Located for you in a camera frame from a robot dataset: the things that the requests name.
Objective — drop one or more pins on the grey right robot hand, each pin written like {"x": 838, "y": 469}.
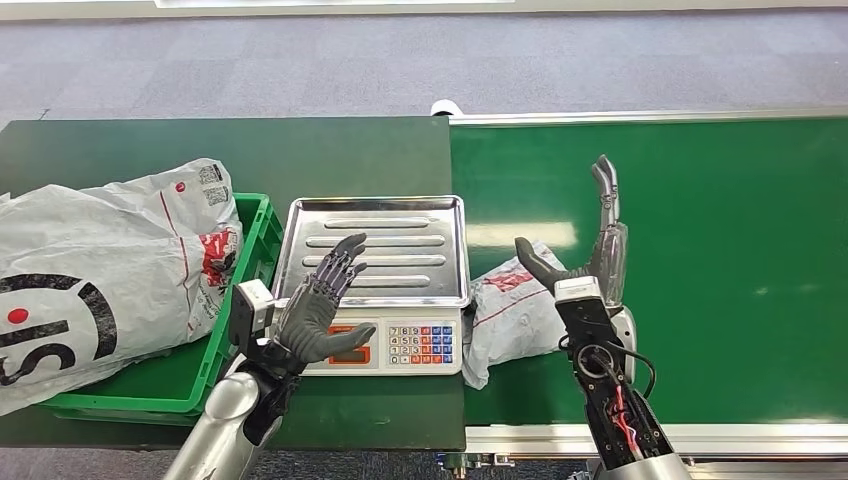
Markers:
{"x": 611, "y": 258}

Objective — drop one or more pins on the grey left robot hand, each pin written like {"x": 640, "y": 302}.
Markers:
{"x": 311, "y": 324}

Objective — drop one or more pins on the small grey courier package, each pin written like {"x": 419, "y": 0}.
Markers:
{"x": 510, "y": 318}

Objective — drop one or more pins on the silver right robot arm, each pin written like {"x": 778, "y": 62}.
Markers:
{"x": 623, "y": 424}

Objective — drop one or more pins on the green conveyor belt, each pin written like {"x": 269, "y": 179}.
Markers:
{"x": 729, "y": 232}

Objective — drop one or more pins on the white conveyor roller end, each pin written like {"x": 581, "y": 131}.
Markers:
{"x": 445, "y": 106}

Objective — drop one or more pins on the white electronic scale body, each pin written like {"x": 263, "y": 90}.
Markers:
{"x": 424, "y": 368}

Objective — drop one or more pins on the steel scale tray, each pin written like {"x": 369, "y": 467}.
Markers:
{"x": 397, "y": 208}

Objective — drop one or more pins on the green plastic crate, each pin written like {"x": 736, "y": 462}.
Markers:
{"x": 159, "y": 384}

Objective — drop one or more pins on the large grey courier bag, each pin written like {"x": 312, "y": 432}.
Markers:
{"x": 99, "y": 258}

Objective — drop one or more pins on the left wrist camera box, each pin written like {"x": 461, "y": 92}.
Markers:
{"x": 252, "y": 308}

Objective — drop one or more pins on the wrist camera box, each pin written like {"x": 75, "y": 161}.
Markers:
{"x": 583, "y": 314}
{"x": 252, "y": 308}

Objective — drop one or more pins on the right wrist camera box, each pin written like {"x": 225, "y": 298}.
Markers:
{"x": 583, "y": 314}

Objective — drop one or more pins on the aluminium conveyor rail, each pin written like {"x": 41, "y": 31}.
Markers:
{"x": 662, "y": 115}
{"x": 530, "y": 439}

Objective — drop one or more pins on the metal conveyor bracket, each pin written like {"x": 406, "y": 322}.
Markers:
{"x": 477, "y": 460}

